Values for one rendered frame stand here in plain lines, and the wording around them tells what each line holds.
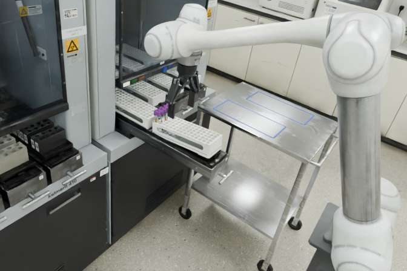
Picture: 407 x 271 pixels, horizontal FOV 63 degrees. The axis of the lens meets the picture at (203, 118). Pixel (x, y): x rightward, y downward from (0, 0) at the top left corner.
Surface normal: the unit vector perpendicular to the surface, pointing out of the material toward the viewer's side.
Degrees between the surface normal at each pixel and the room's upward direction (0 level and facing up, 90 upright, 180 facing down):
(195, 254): 0
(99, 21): 90
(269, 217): 0
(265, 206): 0
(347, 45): 88
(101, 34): 90
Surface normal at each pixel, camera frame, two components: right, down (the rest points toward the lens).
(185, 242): 0.14, -0.84
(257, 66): -0.56, 0.37
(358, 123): -0.36, 0.40
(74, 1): 0.82, 0.40
